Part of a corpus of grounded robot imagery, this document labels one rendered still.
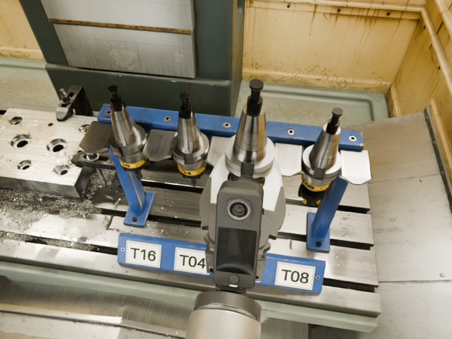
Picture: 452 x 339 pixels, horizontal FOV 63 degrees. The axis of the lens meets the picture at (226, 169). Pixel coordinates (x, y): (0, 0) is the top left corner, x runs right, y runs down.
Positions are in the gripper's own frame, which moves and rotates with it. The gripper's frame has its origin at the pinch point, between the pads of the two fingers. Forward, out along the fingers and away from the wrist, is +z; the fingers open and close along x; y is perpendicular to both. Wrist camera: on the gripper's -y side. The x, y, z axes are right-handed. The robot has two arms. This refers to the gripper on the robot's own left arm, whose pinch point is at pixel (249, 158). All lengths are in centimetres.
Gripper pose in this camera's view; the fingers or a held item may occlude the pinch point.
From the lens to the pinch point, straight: 49.2
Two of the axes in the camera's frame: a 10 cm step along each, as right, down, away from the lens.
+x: 9.9, 1.3, -0.9
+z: 1.5, -7.8, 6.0
